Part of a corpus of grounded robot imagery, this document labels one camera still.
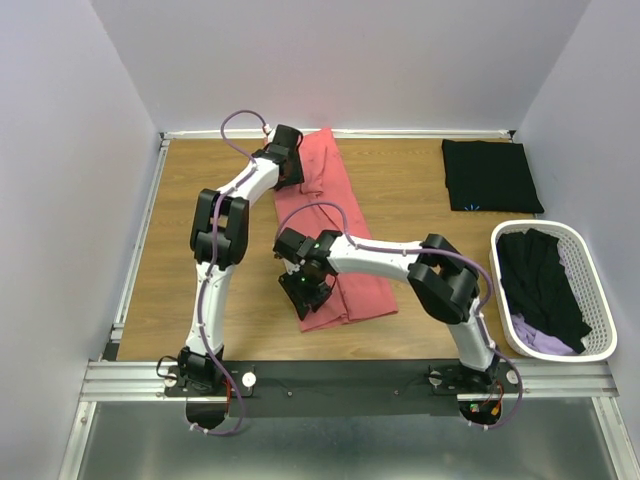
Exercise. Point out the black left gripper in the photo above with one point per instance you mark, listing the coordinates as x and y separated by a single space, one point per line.
295 174

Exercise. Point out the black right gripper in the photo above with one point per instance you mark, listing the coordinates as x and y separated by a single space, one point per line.
300 298

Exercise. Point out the pink t-shirt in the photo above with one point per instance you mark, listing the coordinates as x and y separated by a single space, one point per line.
326 201

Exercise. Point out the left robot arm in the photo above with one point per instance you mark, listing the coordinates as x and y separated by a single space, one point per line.
219 241

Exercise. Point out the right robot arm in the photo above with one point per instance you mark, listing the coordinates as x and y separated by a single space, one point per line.
444 282

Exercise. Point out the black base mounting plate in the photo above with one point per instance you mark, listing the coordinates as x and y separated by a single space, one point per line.
292 389

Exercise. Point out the folded black t-shirt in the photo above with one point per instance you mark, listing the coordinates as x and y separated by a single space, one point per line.
489 176

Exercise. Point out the black t-shirt in basket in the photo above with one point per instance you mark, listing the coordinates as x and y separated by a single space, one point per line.
545 285

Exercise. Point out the lavender t-shirt in basket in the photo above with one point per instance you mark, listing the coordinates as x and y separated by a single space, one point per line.
545 342

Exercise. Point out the white plastic laundry basket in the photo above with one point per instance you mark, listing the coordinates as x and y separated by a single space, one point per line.
584 280

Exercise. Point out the white table edge rail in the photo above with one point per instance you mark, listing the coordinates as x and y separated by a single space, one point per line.
368 134

